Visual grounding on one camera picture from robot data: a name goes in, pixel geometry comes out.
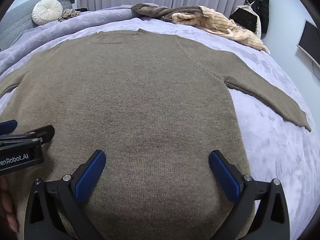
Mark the black hanging jacket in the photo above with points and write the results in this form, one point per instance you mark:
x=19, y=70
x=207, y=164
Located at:
x=261, y=7

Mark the small taupe crumpled cloth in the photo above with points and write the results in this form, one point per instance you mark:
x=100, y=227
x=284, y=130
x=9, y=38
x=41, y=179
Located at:
x=68, y=13

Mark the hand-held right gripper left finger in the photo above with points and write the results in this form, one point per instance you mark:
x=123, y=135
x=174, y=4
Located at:
x=90, y=176

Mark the small black object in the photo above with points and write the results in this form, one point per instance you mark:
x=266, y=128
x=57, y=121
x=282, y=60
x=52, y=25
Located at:
x=81, y=10

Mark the grey quilted headboard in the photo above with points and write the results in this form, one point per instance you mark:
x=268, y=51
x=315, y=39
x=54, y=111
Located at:
x=15, y=20

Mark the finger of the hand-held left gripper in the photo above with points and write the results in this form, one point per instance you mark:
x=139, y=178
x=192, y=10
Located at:
x=37, y=132
x=7, y=128

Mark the wall television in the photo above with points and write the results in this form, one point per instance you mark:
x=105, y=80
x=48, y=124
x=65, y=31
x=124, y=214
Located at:
x=310, y=45

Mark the brown knitted sweater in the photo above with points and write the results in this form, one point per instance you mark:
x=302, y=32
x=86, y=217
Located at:
x=150, y=100

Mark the person's left hand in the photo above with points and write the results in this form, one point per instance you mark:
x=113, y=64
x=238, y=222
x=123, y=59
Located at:
x=7, y=212

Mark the lavender plush blanket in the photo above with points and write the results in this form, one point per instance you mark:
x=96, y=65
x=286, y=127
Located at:
x=275, y=155

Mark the round white pleated pillow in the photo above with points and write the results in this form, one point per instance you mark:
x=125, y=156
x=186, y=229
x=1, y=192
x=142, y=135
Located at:
x=47, y=11

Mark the brown fleece garment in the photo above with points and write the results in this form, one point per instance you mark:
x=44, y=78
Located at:
x=160, y=11

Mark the cream striped garment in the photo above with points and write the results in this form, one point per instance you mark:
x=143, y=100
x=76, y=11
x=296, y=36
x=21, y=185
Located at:
x=220, y=23

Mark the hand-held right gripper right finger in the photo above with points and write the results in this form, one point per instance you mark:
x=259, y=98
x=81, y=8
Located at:
x=223, y=176

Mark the black speckled garment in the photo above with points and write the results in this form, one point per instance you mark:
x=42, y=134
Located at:
x=245, y=17

